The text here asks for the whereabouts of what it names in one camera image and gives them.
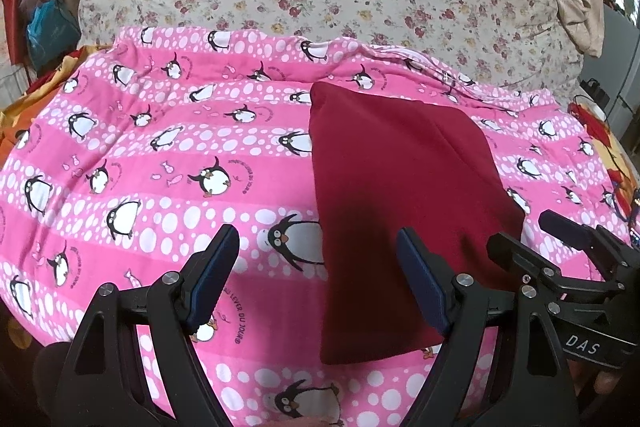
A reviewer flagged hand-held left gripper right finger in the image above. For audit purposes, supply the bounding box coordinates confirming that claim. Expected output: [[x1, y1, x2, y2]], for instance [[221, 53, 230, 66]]
[[396, 228, 576, 427]]

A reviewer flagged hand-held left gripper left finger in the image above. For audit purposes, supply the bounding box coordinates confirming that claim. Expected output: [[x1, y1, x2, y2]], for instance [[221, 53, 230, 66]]
[[50, 224, 241, 427]]

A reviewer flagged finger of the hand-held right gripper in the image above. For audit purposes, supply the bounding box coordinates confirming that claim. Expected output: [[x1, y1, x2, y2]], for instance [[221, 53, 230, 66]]
[[487, 232, 571, 303], [539, 211, 631, 268]]

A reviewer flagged dark red garment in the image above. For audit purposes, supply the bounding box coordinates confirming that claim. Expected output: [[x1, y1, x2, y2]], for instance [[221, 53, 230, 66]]
[[307, 81, 526, 367]]

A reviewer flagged person's right hand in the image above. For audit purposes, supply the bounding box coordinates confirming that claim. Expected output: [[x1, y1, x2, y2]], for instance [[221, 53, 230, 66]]
[[567, 354, 640, 408]]

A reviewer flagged pink penguin print blanket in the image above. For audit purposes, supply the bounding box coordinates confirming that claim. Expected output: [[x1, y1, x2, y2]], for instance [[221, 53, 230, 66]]
[[0, 26, 636, 427]]

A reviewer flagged black charger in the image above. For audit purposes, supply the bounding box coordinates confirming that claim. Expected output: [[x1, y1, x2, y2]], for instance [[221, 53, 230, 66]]
[[580, 78, 612, 108]]

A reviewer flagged white cabinet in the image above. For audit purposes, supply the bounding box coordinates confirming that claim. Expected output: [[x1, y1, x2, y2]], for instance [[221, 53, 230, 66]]
[[600, 0, 640, 142]]

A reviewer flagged blue plastic bag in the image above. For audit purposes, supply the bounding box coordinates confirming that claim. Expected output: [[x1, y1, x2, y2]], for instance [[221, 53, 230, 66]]
[[27, 0, 81, 72]]

